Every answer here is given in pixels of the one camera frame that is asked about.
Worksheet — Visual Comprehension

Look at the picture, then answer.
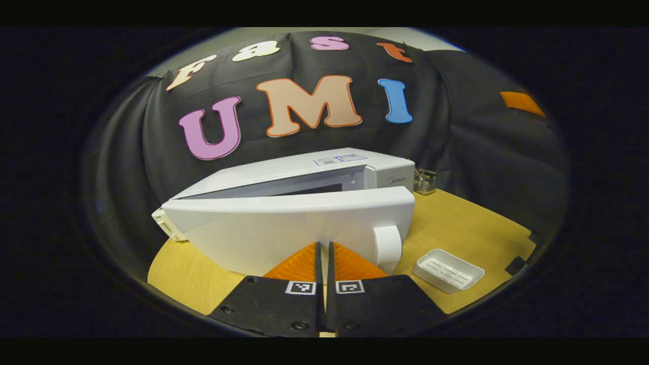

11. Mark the white microwave oven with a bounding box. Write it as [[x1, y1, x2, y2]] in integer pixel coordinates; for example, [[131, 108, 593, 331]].
[[151, 148, 416, 277]]

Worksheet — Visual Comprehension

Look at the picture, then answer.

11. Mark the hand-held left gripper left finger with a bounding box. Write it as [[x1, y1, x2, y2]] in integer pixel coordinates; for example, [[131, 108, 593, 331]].
[[208, 242, 326, 338]]

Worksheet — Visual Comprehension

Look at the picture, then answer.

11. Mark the square glass cup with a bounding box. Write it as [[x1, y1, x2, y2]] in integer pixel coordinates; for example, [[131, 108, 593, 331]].
[[414, 168, 438, 196]]

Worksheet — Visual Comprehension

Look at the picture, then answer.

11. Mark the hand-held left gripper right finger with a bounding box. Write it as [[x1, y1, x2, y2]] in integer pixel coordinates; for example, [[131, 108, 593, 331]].
[[326, 242, 448, 338]]

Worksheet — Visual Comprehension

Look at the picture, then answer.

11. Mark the black backdrop cloth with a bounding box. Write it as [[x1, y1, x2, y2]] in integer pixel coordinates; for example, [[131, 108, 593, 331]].
[[84, 31, 568, 284]]

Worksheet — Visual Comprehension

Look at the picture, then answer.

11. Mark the white ribbed dish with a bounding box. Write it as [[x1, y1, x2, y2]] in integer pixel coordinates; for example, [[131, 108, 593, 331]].
[[411, 248, 485, 295]]

